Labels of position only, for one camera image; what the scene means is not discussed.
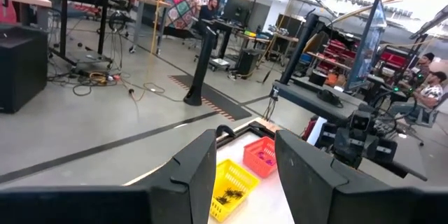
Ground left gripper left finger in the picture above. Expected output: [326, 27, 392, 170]
[0, 129, 218, 224]

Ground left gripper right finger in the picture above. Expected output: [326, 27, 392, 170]
[274, 129, 448, 224]

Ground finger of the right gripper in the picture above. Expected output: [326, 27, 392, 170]
[314, 121, 340, 150]
[376, 138, 399, 165]

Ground white box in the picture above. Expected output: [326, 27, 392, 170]
[307, 115, 329, 147]

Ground grey desk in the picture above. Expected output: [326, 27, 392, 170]
[272, 79, 368, 124]

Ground grey office chair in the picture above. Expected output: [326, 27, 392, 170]
[412, 92, 448, 130]

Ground black bucket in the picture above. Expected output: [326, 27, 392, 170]
[309, 71, 328, 87]

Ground person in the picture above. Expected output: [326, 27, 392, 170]
[198, 0, 220, 22]
[414, 52, 437, 80]
[387, 71, 448, 120]

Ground orange plastic basket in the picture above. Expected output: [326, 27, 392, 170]
[243, 135, 278, 179]

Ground red storage bins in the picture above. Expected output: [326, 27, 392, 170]
[379, 50, 409, 70]
[316, 38, 358, 74]

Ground flat desk monitor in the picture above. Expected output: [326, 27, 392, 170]
[344, 0, 388, 92]

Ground yellow plastic basket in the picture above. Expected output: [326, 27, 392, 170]
[209, 158, 260, 223]

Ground black computer tower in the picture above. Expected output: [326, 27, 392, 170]
[237, 48, 262, 78]

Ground black background desk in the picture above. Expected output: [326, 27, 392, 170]
[208, 19, 246, 60]

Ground black monitor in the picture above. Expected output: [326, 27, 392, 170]
[223, 0, 253, 25]

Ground black cabinet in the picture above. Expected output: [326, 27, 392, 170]
[0, 23, 49, 115]

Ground yellow vertical pole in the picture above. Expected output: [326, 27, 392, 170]
[150, 0, 166, 56]

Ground colourful patchwork quilt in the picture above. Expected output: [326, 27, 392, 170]
[159, 0, 214, 31]

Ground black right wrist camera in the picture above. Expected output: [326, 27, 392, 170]
[349, 111, 372, 132]

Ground black frame clamp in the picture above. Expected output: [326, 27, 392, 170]
[216, 125, 237, 139]

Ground black looped floor cable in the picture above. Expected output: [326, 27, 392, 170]
[71, 76, 95, 97]

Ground thin floor cable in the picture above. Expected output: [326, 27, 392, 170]
[120, 76, 185, 105]

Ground yellow coiled floor cable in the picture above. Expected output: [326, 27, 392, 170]
[89, 71, 108, 85]

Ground black cable coil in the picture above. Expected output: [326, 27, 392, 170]
[108, 10, 129, 33]

